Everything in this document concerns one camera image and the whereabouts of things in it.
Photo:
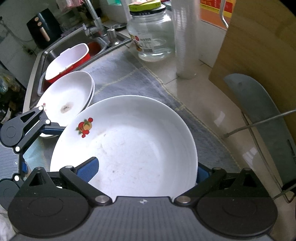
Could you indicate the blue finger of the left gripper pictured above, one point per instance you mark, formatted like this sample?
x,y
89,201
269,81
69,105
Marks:
x,y
52,130

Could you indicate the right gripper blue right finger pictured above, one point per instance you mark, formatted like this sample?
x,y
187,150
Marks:
x,y
203,173

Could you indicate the white plate with brown stain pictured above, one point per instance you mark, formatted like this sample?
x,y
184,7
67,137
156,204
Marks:
x,y
66,98

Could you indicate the steel sink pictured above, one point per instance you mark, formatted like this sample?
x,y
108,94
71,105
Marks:
x,y
70,53

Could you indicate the wooden cutting board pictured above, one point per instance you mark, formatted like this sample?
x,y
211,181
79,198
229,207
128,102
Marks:
x,y
260,42

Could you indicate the wire knife stand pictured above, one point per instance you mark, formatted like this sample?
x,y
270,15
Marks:
x,y
260,64

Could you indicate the tall plastic wrap roll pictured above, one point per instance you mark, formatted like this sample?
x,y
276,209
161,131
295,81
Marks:
x,y
186,16

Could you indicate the glass jar yellow lid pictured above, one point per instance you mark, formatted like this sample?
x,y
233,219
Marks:
x,y
151,29

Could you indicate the steel kitchen faucet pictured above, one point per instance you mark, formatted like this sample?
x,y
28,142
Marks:
x,y
96,29

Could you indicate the sink soap dispenser knob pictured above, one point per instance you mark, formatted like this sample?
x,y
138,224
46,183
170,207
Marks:
x,y
112,36

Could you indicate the white colander basket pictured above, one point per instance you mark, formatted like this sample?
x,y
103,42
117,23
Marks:
x,y
67,60

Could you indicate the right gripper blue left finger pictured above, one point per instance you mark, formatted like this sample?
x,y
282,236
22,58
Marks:
x,y
88,169

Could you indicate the cleaver knife black handle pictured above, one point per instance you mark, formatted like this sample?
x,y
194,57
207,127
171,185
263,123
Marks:
x,y
263,113

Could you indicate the pink dish cloth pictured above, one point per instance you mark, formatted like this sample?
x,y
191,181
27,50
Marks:
x,y
68,4

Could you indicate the orange oil jug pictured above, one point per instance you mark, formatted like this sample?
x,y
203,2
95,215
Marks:
x,y
209,12

